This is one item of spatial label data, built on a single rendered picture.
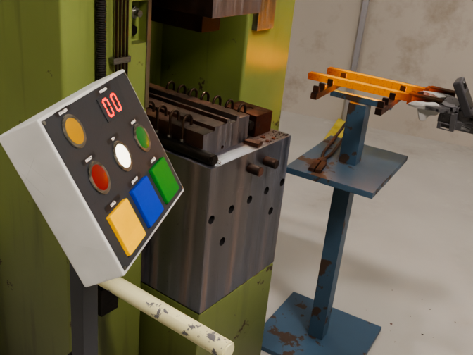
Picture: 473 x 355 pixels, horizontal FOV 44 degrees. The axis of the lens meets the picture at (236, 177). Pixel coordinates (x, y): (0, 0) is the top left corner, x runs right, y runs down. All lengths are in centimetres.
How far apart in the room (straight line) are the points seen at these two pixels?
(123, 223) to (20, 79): 58
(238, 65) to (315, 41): 305
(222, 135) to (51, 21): 53
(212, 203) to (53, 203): 65
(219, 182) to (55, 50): 52
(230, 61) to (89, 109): 88
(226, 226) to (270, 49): 62
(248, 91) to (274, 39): 19
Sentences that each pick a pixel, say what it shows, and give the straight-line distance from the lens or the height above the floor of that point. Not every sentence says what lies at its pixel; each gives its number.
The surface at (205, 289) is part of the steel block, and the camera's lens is 166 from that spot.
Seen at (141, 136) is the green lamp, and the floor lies 109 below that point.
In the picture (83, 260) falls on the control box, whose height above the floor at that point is 97.
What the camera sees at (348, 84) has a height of 102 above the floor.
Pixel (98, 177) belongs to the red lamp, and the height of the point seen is 109.
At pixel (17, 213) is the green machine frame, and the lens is 164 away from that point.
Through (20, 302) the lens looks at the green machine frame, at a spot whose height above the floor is 45.
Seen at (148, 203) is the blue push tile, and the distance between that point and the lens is 108.
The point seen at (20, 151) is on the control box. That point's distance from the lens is 95.
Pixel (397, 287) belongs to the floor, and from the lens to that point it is 286.
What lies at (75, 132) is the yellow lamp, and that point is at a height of 116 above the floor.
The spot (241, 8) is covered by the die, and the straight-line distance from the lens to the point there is 152.
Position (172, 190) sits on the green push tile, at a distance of 118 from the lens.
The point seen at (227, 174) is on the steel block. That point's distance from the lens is 154.
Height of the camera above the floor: 151
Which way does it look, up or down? 24 degrees down
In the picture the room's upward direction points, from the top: 6 degrees clockwise
